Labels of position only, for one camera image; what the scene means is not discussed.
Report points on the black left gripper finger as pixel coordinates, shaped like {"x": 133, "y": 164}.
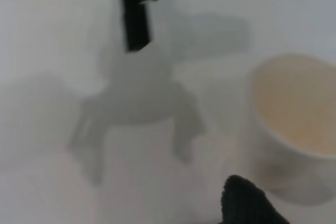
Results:
{"x": 136, "y": 24}

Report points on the white paper cup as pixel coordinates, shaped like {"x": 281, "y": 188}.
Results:
{"x": 288, "y": 119}

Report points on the dark blue rag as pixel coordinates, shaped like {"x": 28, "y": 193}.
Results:
{"x": 249, "y": 203}

